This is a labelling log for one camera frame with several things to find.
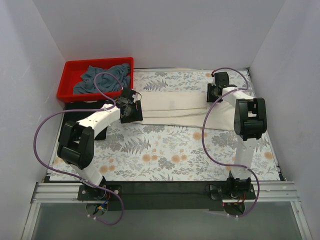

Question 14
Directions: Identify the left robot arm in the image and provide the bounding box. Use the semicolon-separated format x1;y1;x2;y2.
57;88;143;200

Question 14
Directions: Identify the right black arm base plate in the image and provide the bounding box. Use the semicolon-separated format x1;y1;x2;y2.
204;183;256;201

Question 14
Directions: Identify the folded black t shirt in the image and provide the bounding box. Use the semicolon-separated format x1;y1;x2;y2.
60;100;120;140

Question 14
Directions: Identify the cream white t shirt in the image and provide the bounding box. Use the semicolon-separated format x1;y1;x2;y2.
138;92;235;131

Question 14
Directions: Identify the floral patterned table mat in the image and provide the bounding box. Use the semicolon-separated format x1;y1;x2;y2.
49;69;281;182

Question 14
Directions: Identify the red plastic bin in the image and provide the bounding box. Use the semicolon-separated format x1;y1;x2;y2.
56;56;134;103

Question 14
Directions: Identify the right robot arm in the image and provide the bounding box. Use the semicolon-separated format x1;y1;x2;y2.
206;70;267;204

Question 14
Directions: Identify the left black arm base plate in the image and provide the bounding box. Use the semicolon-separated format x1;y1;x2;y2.
77;184;122;201

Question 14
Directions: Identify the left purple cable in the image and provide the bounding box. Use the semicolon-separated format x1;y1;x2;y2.
33;72;125;225

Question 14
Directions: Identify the blue grey t shirt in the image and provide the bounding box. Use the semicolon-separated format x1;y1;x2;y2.
73;63;131;95

